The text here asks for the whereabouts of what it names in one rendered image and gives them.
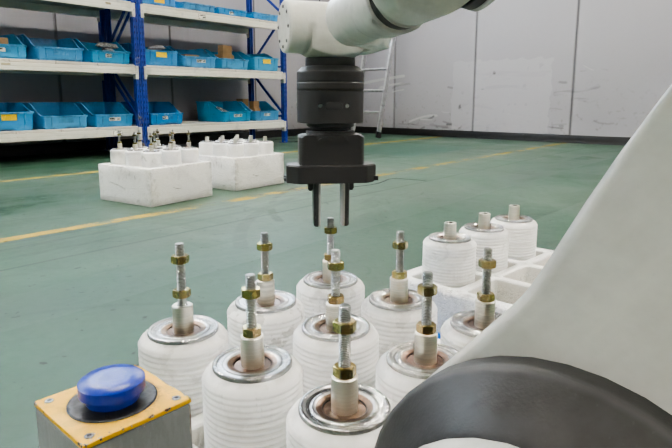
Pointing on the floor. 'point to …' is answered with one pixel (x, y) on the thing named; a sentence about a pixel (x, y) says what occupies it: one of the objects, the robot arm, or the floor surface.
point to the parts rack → (137, 13)
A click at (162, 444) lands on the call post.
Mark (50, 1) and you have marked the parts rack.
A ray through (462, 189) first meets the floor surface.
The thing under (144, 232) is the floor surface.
